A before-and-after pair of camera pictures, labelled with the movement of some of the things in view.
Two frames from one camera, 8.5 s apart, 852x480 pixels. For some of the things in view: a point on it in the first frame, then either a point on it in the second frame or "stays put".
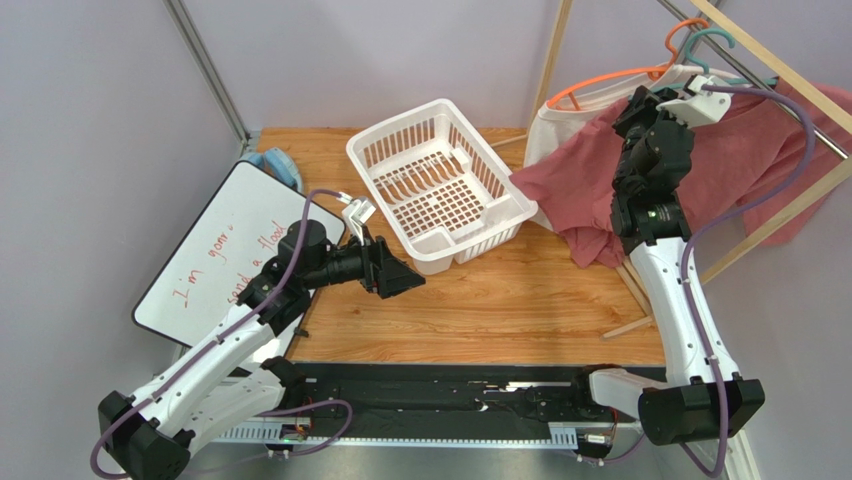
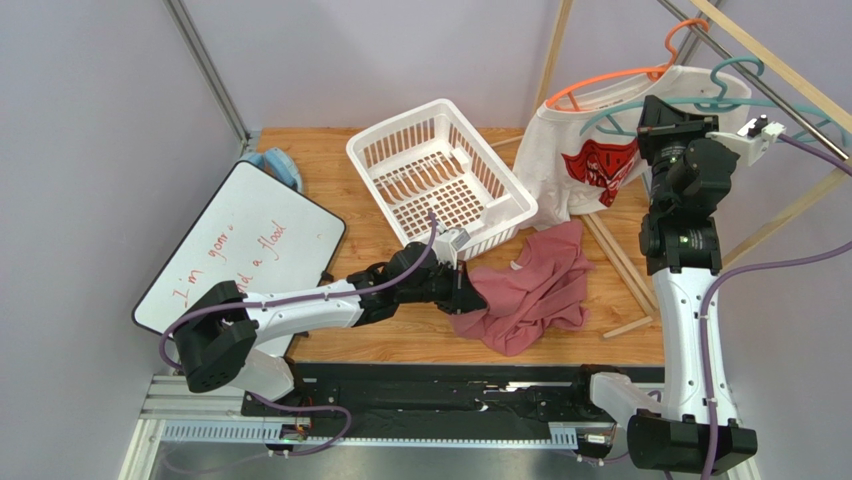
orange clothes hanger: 655,72 stays put
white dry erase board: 251,220 stays put
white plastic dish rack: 440,186 stays put
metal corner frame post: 248,139 stays put
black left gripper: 383,273 to 471,299
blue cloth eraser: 278,164 stays put
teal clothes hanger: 705,67 to 717,99
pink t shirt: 775,156 to 538,291
